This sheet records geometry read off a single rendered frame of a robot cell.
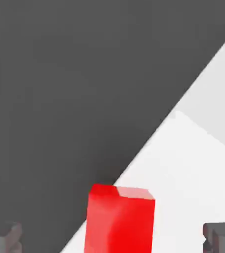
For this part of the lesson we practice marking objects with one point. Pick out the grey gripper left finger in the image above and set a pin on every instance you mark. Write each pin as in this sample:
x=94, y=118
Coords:
x=1, y=240

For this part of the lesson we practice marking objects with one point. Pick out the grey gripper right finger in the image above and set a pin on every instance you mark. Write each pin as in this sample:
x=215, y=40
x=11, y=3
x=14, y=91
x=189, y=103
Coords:
x=223, y=240

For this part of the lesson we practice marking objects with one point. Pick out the small red cube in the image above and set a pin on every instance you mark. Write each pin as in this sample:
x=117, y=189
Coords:
x=122, y=223

